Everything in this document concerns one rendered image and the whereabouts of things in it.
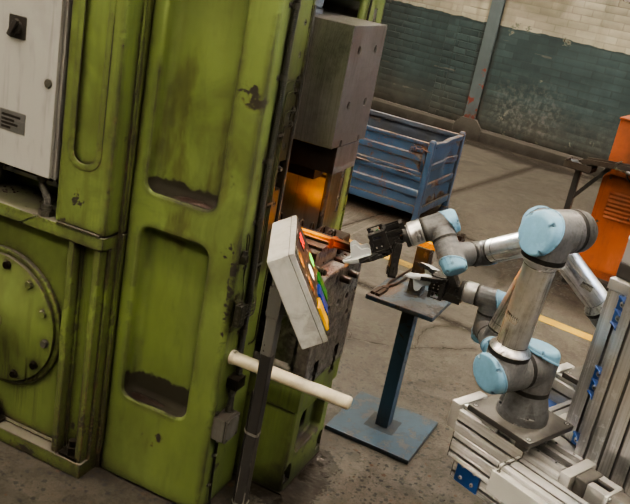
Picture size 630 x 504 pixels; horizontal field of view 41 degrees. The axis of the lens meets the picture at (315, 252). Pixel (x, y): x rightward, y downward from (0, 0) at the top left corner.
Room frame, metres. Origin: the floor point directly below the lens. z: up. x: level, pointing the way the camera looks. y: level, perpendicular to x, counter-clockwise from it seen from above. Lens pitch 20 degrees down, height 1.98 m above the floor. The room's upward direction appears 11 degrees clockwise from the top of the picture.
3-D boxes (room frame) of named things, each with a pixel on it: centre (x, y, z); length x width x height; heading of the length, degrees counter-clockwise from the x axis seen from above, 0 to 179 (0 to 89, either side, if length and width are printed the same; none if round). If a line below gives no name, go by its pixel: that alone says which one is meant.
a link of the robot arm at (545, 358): (2.16, -0.68, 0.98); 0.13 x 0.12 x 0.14; 126
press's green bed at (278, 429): (2.95, 0.14, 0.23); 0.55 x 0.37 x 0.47; 69
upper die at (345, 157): (2.90, 0.15, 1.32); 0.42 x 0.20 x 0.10; 69
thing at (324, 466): (2.80, -0.09, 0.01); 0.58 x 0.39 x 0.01; 159
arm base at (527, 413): (2.17, -0.68, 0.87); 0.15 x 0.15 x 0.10
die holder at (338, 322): (2.95, 0.14, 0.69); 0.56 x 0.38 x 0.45; 69
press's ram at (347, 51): (2.94, 0.14, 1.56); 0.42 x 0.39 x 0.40; 69
